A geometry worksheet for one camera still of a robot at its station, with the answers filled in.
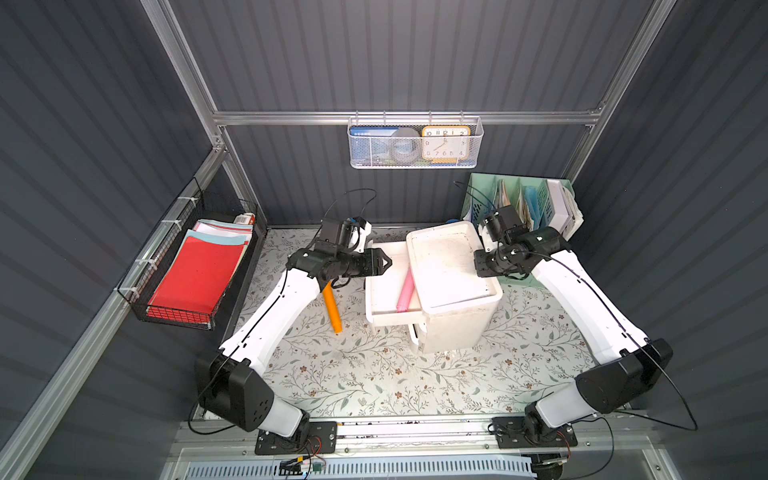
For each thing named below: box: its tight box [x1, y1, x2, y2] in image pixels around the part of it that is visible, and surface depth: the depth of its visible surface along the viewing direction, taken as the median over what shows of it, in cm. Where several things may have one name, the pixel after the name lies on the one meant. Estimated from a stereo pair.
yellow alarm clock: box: [421, 125, 471, 164], surface depth 90 cm
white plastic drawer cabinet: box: [406, 221, 503, 354], surface depth 80 cm
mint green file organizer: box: [461, 173, 553, 229], surface depth 98 cm
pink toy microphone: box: [396, 267, 415, 313], surface depth 80 cm
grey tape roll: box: [391, 127, 422, 164], surface depth 89 cm
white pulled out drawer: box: [365, 240, 425, 327], surface depth 82 cm
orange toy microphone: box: [322, 281, 343, 334], surface depth 98 cm
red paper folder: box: [146, 236, 247, 323], surface depth 71 cm
